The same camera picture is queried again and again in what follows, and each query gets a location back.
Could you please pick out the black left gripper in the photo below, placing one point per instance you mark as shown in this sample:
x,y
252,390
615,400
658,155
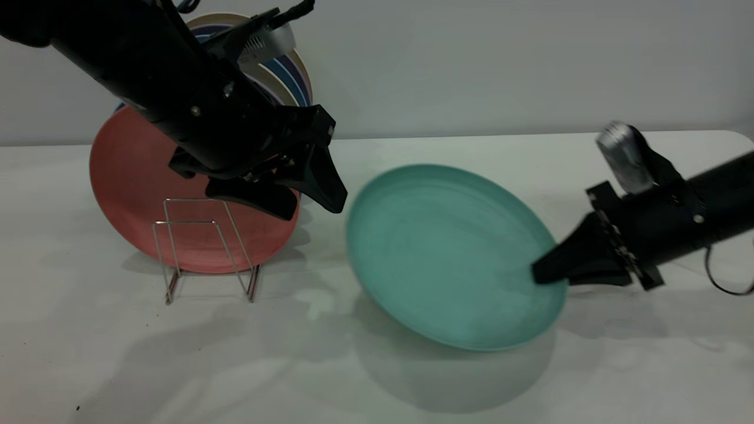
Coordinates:
x,y
247,135

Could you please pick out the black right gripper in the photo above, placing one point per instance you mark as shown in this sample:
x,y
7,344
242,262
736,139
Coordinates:
x,y
654,227

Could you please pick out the green plate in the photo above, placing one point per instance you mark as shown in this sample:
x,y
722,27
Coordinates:
x,y
447,253

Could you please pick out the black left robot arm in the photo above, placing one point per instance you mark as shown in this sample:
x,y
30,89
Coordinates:
x,y
118,53

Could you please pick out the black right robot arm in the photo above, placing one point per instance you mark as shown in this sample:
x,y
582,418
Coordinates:
x,y
730,200

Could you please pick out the dark purple plate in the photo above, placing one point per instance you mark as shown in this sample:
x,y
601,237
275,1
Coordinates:
x,y
298,70
272,98

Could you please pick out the beige plate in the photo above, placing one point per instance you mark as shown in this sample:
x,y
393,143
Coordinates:
x,y
206,19
274,86

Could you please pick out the pink plate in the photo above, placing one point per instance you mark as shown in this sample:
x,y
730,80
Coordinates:
x,y
129,176

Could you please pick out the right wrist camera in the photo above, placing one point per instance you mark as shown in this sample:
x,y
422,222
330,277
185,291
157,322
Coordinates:
x,y
624,153

